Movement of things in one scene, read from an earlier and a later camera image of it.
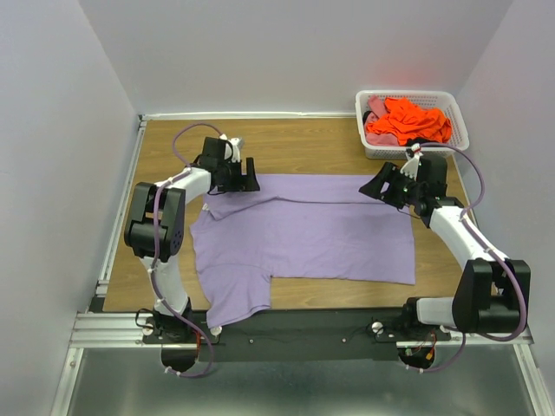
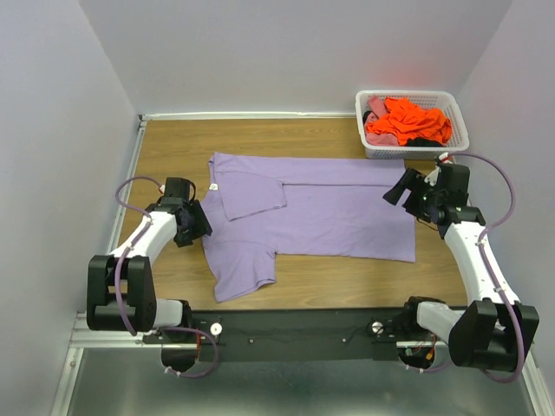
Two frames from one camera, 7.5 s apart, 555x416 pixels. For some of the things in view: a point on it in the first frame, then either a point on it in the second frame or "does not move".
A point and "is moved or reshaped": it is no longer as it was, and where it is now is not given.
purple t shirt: x=303 y=227 is moved or reshaped
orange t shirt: x=408 y=121 does not move
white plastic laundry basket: x=437 y=100 does not move
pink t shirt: x=378 y=106 does not move
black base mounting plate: x=303 y=334 does not move
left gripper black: x=244 y=183 to x=201 y=226
